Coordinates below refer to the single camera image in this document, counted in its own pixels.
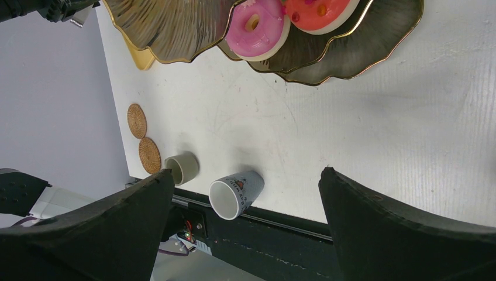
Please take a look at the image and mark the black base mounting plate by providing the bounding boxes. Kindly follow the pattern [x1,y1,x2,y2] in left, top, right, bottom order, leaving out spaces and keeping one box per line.
[162,188,343,280]

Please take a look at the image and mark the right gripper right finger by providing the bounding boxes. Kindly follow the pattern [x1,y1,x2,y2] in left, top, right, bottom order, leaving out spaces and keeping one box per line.
[319,167,495,280]

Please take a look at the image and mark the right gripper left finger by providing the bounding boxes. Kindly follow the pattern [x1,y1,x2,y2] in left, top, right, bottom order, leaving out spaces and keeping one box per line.
[1,169,174,280]

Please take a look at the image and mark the left white cable duct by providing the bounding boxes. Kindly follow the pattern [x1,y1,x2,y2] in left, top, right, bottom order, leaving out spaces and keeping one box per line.
[174,232,212,256]

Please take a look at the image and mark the pink frosted donut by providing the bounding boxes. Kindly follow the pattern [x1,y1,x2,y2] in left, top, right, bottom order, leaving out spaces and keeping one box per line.
[225,0,291,61]

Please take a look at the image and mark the blue grey mug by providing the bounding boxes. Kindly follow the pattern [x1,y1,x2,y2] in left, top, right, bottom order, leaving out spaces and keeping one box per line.
[208,170,264,221]

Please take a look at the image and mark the grey small cup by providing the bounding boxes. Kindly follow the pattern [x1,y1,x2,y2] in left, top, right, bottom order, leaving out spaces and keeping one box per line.
[164,152,199,186]

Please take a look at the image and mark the three tier glass stand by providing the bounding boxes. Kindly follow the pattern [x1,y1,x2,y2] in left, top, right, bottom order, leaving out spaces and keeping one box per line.
[104,0,424,86]

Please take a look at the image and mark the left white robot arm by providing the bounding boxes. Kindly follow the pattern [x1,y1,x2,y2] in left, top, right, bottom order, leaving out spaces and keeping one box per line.
[1,0,100,225]

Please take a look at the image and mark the red strawberry donut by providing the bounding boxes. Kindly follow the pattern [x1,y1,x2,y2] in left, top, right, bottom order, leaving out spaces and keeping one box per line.
[283,0,359,35]

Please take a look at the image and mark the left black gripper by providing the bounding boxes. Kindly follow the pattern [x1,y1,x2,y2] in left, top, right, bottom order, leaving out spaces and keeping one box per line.
[1,0,100,23]

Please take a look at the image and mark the pink handled metal tongs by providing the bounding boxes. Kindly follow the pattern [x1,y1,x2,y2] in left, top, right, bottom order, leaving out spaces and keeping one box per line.
[70,6,92,28]

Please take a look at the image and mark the yellow serving tray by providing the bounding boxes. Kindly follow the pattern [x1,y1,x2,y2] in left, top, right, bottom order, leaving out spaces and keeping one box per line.
[123,36,156,71]

